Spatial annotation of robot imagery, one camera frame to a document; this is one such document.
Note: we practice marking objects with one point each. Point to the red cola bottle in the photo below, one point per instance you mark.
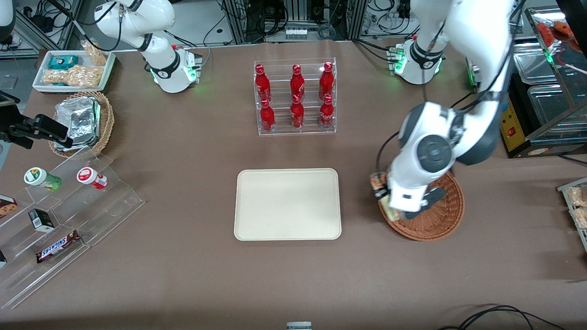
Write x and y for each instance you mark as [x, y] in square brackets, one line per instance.
[297, 114]
[326, 114]
[326, 80]
[267, 118]
[297, 82]
[261, 82]

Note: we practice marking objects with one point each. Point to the triangle sandwich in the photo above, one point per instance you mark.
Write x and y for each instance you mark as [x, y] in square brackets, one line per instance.
[390, 211]

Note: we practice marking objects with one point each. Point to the silver foil wrapped package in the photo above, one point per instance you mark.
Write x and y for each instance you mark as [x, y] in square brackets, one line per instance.
[78, 117]
[89, 144]

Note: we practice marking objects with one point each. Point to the clear lidded steel pan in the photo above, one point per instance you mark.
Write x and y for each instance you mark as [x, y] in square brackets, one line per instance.
[552, 110]

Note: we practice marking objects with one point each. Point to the grey white device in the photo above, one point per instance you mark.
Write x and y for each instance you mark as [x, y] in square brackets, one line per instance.
[299, 326]

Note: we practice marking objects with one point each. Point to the large clear peanut snack bag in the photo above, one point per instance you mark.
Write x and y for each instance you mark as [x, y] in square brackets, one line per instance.
[73, 77]

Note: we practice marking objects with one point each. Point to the dark packet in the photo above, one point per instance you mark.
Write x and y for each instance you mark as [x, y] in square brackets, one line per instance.
[2, 259]

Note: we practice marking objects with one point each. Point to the brown cookie box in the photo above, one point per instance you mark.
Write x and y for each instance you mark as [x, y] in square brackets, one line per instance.
[7, 207]

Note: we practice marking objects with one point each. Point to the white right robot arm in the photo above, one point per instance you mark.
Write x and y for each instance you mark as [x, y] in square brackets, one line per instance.
[160, 59]

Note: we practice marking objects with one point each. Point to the green yogurt cup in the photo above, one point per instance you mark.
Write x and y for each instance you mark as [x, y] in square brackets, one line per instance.
[39, 177]

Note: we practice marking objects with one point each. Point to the cream plastic serving tray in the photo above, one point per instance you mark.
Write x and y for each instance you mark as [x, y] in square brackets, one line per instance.
[287, 204]

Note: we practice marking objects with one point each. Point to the aluminium frame equipment rack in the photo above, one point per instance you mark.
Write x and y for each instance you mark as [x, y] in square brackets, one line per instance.
[298, 11]

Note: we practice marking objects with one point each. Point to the tan wicker basket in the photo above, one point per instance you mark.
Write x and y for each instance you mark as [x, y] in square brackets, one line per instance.
[107, 119]

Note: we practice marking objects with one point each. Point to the steel food pan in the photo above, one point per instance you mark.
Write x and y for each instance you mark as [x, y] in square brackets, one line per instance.
[534, 62]

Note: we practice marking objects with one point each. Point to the grey snack tray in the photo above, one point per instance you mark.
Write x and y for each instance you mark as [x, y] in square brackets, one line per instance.
[566, 188]

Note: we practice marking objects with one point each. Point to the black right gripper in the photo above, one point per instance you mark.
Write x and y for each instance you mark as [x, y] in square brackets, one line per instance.
[17, 129]

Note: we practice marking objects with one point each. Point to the small clear peanut snack bag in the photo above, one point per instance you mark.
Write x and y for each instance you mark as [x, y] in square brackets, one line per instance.
[95, 54]

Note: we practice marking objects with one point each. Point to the small black carton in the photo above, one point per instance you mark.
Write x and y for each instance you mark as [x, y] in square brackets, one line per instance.
[41, 220]

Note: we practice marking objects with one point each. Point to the black yellow food warmer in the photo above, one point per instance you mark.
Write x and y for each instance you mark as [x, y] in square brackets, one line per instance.
[516, 133]

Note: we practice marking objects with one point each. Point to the red food in warmer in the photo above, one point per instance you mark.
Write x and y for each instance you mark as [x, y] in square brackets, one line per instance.
[557, 31]

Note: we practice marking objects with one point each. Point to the clear bag of puffed snack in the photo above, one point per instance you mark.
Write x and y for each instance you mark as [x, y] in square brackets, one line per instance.
[581, 217]
[578, 196]

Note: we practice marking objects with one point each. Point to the brown round wicker basket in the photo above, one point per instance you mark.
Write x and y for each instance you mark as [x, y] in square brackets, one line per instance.
[445, 222]

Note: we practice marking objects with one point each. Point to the white power strip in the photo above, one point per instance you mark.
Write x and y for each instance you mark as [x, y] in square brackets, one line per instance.
[296, 33]

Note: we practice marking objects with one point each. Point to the white rectangular snack tray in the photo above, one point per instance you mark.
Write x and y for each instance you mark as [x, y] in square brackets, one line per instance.
[41, 87]

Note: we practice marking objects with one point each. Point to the Snickers chocolate bar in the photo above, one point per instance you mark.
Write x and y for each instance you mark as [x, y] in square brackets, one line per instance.
[57, 247]

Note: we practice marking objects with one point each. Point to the clear acrylic bottle rack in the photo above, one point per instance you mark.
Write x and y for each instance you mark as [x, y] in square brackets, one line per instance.
[312, 130]

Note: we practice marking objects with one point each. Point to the red yogurt cup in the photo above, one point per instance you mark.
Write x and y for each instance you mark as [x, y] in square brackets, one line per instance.
[89, 176]

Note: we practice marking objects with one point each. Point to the teal snack packet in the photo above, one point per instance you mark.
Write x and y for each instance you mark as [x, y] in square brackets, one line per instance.
[63, 62]

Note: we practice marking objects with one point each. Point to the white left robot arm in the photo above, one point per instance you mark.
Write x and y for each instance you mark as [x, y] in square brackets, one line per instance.
[431, 151]

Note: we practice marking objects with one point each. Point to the clear acrylic step display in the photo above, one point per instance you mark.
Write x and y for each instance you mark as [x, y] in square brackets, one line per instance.
[110, 206]

